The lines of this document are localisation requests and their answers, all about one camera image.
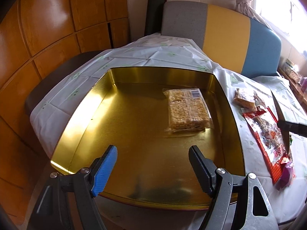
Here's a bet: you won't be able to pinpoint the gold metal tin box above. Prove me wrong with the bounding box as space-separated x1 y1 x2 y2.
51 67 245 210

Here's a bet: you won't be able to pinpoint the large red sesame snack bag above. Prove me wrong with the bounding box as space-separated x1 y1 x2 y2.
242 106 290 184

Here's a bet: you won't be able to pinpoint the white cloud-print tablecloth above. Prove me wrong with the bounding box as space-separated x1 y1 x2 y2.
30 34 306 224

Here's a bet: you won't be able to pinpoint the purple cartoon snack packet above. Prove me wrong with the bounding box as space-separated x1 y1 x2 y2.
275 161 295 191

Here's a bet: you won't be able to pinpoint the wooden side shelf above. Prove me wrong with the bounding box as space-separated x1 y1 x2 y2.
277 67 307 112

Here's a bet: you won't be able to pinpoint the slim white snack stick packet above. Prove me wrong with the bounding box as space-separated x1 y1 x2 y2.
254 91 266 108

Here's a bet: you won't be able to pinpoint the black rolled mat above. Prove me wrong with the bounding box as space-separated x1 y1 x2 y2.
144 0 167 36

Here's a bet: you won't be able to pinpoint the wooden wall cabinet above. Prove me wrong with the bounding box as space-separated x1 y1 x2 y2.
1 0 129 225

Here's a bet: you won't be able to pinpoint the clear rice puff cake pack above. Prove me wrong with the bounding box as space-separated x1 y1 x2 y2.
163 88 213 132

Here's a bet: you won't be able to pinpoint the brown-white pastry packet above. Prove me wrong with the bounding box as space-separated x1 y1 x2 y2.
233 88 257 110

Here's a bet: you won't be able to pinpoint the boxes on shelf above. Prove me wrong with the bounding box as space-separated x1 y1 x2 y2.
283 59 302 83

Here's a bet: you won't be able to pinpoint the grey yellow blue chair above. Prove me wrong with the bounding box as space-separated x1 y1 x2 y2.
161 1 281 78

